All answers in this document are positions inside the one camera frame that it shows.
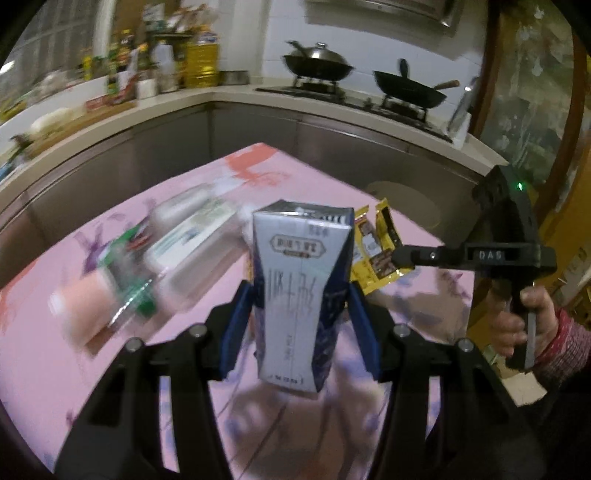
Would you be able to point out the wooden cutting board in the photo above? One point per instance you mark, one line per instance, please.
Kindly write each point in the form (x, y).
(83, 127)

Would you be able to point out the yellow cooking oil bottle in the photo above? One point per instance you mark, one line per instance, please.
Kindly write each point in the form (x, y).
(202, 64)

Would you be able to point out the wooden framed glass door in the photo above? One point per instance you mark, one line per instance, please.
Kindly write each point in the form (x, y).
(526, 69)

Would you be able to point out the yellow snack wrapper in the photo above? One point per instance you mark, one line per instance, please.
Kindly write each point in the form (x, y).
(364, 272)
(388, 226)

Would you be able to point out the clear plastic bottle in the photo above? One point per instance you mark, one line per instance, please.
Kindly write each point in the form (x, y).
(194, 240)

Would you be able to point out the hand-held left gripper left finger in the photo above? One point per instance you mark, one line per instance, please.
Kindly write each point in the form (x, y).
(235, 327)

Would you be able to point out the green and white snack wrapper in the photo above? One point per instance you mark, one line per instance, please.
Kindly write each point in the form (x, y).
(138, 295)

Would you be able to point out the translucent plastic jug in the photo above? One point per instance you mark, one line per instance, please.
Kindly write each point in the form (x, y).
(164, 64)

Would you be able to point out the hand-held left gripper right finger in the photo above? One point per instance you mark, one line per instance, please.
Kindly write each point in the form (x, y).
(364, 327)

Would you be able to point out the gas stove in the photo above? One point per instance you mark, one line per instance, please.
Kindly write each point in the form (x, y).
(360, 99)

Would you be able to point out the black frying pan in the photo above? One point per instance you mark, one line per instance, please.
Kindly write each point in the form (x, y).
(406, 90)

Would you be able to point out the white food bundle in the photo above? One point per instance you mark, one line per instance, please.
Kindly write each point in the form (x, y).
(51, 120)

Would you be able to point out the person's right hand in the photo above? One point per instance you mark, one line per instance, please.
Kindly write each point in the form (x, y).
(547, 318)

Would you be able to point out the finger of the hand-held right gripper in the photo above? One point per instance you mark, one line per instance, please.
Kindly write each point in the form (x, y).
(429, 257)

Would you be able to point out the kitchen counter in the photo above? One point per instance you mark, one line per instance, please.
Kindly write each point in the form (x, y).
(231, 94)

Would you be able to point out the row of condiment bottles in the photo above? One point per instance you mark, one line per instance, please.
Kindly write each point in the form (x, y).
(124, 50)

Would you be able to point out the white cup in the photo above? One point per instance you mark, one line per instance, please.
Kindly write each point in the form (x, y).
(147, 88)

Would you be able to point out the black wok with steel lid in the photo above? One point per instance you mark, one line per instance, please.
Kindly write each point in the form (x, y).
(318, 67)

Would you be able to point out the pink printed tablecloth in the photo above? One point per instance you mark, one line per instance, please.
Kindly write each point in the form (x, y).
(300, 175)

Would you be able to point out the steel bowl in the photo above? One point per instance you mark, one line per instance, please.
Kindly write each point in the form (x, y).
(234, 77)

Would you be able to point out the person's right forearm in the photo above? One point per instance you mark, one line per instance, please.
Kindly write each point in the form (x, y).
(572, 346)

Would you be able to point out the pale pink packet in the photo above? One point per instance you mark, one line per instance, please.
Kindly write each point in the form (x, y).
(83, 304)

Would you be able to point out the steel range hood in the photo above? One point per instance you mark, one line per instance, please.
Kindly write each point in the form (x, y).
(415, 11)

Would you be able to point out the red flat packet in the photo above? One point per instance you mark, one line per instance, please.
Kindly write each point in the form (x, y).
(111, 100)

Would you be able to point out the white and blue milk carton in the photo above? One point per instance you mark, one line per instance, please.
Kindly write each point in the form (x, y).
(295, 286)

